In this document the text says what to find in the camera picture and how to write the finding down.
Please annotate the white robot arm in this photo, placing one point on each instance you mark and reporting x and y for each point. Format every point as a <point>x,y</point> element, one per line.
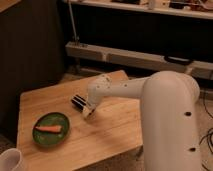
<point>167,105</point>

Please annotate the metal pole stand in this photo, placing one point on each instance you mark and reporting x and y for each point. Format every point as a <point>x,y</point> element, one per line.
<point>75,37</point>

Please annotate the black handle on rail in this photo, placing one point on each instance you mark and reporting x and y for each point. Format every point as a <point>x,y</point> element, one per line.
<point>180,61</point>

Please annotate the white upper shelf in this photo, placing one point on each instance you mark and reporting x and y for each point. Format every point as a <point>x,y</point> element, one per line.
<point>142,8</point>

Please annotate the white lower shelf rail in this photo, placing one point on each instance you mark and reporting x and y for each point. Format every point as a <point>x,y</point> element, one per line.
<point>135,59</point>

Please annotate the green plate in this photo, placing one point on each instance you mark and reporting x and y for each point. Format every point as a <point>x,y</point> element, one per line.
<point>48,139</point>

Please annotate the white cup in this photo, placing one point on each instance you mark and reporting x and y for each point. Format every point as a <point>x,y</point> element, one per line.
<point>12,160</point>

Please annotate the wooden table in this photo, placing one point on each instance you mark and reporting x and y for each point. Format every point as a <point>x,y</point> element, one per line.
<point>112,129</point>

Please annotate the orange carrot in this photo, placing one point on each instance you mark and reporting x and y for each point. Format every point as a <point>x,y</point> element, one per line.
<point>52,129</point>

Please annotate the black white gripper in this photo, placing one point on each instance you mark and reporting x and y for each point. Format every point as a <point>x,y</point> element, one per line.
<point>83,105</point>

